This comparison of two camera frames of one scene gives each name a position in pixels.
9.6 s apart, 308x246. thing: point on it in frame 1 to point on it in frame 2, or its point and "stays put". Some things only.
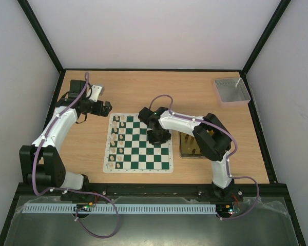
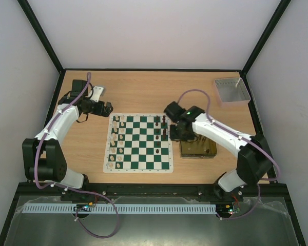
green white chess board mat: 129,149 stays put
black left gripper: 106,111 stays put
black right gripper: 158,137 to 173,132
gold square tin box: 189,148 stays put
